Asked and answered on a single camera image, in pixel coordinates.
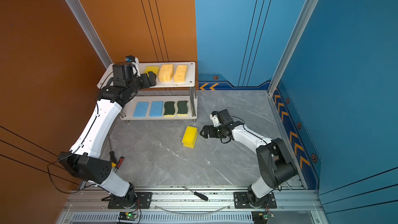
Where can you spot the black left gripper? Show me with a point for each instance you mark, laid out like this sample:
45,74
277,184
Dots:
152,79

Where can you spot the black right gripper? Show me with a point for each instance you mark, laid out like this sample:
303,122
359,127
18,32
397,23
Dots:
205,128

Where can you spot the green yellow scouring sponge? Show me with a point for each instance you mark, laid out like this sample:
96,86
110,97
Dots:
182,108
169,109

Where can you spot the blue sponge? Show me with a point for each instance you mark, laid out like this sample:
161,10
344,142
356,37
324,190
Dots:
140,110
156,109

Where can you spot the orange yellow sponge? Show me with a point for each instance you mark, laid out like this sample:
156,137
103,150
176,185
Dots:
180,75
166,73

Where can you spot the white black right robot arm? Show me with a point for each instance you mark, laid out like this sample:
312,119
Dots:
275,162

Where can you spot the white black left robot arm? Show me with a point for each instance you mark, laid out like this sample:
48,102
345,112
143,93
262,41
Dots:
83,160

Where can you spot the white two-tier shelf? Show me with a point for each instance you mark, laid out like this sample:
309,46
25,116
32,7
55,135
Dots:
128,110

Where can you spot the right green circuit board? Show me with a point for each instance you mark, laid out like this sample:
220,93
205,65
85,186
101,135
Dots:
260,217

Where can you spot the green circuit board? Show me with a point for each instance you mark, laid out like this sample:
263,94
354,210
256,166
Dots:
128,217
260,217

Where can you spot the left green circuit board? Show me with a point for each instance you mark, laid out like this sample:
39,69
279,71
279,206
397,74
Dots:
128,217

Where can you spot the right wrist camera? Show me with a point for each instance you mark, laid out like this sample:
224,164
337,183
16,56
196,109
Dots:
214,116

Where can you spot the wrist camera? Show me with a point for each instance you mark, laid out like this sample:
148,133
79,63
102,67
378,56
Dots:
132,60
214,116

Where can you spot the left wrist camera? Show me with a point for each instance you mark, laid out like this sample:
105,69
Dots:
132,60

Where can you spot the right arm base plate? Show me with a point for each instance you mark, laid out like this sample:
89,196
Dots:
249,200

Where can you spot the red yellow handled wrench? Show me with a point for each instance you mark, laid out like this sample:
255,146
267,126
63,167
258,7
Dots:
119,163

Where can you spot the black yellow handled screwdriver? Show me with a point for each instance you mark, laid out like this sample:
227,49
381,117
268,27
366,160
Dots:
112,154

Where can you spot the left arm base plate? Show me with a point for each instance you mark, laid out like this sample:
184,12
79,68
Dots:
132,200

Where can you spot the left aluminium corner post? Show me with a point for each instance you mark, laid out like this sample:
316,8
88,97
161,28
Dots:
81,16

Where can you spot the aluminium corner post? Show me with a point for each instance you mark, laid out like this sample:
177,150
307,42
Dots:
301,23
81,16

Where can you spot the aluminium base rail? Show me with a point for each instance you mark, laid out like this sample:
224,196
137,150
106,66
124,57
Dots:
175,205

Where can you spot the right aluminium corner post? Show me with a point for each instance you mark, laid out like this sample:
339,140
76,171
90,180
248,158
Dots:
301,23

